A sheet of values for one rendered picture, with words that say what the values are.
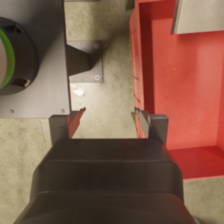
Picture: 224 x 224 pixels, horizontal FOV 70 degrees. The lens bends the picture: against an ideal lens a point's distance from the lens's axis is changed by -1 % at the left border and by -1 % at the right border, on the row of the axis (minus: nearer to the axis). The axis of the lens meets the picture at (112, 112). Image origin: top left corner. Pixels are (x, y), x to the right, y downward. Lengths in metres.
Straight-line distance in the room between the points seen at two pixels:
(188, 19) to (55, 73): 0.33
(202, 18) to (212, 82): 0.41
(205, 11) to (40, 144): 1.42
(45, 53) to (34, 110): 0.12
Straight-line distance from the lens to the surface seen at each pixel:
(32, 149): 1.61
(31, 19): 0.38
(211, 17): 0.50
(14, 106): 0.41
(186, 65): 0.78
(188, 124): 0.84
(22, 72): 0.35
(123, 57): 1.26
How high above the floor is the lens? 1.26
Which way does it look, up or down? 74 degrees down
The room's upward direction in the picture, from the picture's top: 180 degrees counter-clockwise
